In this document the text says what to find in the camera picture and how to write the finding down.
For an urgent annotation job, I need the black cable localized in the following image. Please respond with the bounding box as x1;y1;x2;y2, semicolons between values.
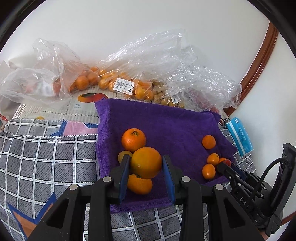
252;157;289;202

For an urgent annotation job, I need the large orange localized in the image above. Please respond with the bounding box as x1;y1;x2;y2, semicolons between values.
130;147;162;179

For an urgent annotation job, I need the oval yellow orange fruit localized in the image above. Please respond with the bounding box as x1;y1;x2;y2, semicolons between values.
127;174;153;195

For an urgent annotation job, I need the small red tomato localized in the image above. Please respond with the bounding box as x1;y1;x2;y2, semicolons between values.
223;159;231;167

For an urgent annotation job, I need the clear bag of red fruit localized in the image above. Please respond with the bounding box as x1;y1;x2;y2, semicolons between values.
164;64;242;113

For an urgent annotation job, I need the clear bag of oranges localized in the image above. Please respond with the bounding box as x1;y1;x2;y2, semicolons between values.
1;39;99;107

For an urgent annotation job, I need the grey checked blanket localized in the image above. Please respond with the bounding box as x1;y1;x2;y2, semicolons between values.
0;117;258;241

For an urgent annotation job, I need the brown wooden door frame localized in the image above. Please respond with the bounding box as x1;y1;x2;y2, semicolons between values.
223;22;280;118

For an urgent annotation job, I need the small orange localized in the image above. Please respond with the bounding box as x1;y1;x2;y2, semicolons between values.
219;158;228;163
202;135;216;150

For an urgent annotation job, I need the medium orange with stem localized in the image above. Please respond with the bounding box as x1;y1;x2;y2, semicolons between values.
121;128;146;153

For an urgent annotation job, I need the purple towel covered tray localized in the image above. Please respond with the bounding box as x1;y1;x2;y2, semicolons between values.
94;98;238;213

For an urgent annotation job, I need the clear bag of kumquats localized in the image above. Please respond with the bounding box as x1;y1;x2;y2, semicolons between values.
98;29;197;108

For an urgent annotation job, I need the blue tissue pack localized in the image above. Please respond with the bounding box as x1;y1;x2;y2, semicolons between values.
226;117;253;157

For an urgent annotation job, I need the yellow green small fruit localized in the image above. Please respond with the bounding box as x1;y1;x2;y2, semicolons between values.
117;150;132;163

